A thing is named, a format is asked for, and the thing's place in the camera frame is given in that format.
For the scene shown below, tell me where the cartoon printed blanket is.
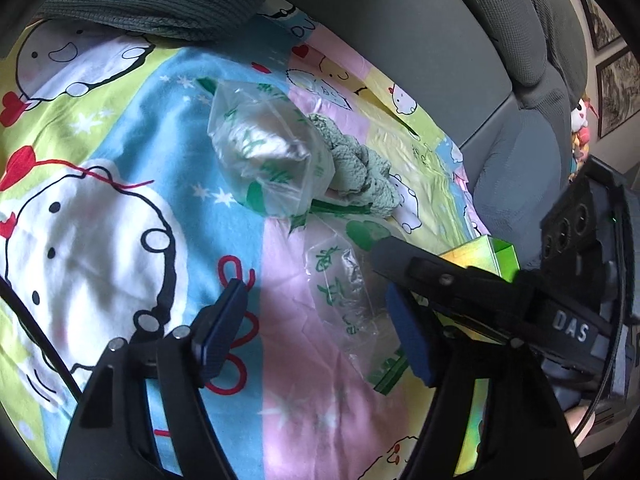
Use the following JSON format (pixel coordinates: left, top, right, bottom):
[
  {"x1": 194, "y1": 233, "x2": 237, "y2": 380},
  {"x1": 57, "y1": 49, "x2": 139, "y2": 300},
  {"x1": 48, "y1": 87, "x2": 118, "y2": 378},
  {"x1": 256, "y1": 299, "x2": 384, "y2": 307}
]
[{"x1": 0, "y1": 7, "x2": 501, "y2": 480}]

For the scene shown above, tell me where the green cloth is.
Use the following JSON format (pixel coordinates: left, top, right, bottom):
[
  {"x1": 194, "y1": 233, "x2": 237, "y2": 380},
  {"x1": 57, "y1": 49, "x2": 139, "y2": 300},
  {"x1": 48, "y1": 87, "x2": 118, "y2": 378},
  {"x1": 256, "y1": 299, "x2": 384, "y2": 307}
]
[{"x1": 305, "y1": 112, "x2": 401, "y2": 218}]

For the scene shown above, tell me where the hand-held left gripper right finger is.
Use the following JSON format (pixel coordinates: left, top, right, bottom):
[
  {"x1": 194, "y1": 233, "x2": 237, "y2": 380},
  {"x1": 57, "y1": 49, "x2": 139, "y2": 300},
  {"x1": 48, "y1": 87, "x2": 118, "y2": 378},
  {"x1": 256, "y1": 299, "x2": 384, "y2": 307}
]
[{"x1": 384, "y1": 284, "x2": 584, "y2": 480}]

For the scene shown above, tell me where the framed wall picture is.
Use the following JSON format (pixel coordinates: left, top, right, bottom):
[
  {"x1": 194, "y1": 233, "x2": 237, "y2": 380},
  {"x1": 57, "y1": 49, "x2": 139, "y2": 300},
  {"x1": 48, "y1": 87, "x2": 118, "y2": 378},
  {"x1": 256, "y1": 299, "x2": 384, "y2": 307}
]
[
  {"x1": 595, "y1": 45, "x2": 640, "y2": 140},
  {"x1": 575, "y1": 0, "x2": 626, "y2": 52}
]

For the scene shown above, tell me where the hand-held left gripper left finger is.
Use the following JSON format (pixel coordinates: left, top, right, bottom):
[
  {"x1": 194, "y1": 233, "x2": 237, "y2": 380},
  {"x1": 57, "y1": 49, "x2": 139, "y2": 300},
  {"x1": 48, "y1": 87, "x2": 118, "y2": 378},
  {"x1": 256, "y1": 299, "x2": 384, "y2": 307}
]
[{"x1": 57, "y1": 279, "x2": 249, "y2": 480}]

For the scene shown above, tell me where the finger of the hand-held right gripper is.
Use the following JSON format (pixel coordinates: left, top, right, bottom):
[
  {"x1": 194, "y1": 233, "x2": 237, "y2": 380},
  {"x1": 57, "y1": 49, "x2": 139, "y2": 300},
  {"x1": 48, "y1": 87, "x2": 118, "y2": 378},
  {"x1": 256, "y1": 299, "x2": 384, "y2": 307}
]
[{"x1": 369, "y1": 236, "x2": 543, "y2": 333}]

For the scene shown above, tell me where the colourful plush toy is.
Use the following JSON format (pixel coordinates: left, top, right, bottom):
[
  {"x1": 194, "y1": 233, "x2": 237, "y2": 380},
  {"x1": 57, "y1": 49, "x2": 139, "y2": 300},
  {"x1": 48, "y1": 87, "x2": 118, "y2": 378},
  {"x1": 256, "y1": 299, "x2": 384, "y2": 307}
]
[{"x1": 569, "y1": 130, "x2": 592, "y2": 181}]

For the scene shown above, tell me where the white plush toy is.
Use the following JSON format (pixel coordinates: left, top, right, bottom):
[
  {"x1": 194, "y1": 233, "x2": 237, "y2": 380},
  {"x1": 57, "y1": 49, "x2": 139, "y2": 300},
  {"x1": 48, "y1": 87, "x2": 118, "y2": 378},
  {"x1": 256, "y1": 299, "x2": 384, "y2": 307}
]
[{"x1": 570, "y1": 99, "x2": 598, "y2": 133}]

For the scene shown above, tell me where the grey sofa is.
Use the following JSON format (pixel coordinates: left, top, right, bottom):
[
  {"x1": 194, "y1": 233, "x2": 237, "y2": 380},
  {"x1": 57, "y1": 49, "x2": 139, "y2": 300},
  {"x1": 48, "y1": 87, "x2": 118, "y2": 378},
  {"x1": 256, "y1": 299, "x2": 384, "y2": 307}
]
[{"x1": 260, "y1": 0, "x2": 593, "y2": 268}]

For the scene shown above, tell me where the clear green-printed plastic bag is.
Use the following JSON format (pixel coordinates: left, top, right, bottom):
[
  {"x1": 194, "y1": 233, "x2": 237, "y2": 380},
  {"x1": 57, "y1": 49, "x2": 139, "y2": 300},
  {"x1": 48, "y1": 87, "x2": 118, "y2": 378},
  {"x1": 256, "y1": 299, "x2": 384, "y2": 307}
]
[
  {"x1": 300, "y1": 212, "x2": 443, "y2": 396},
  {"x1": 207, "y1": 79, "x2": 337, "y2": 220}
]

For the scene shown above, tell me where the black cable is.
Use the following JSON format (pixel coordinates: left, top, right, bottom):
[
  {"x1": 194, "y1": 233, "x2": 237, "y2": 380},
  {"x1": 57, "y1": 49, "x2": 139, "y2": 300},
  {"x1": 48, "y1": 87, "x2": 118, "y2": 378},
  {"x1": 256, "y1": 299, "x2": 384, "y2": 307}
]
[{"x1": 0, "y1": 277, "x2": 83, "y2": 401}]

